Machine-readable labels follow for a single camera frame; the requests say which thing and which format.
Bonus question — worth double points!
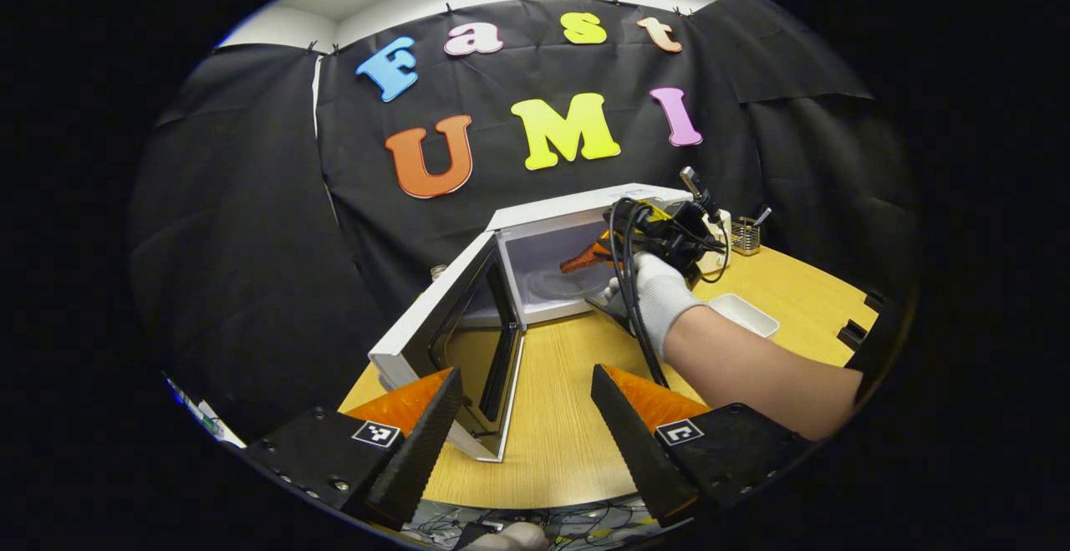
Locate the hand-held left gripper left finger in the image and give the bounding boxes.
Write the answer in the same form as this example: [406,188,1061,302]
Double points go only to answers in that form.
[245,366,463,528]

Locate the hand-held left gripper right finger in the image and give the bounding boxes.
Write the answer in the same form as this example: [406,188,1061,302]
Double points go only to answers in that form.
[589,364,818,528]

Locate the white microwave oven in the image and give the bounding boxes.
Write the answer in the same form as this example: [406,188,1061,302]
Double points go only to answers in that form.
[369,183,695,463]

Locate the white toaster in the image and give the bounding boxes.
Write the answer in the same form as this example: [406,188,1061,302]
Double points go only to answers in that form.
[701,210,734,275]

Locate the glass turntable plate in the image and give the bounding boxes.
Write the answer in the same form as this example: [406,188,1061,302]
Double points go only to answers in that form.
[527,269,615,301]

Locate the white rectangular tray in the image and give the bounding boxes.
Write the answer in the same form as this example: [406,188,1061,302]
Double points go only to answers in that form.
[709,293,781,339]

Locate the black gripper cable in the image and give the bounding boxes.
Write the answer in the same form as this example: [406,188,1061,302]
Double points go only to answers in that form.
[608,198,672,390]

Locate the wire mesh cutlery holder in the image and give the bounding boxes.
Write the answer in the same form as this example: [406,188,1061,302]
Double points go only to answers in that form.
[731,217,762,256]

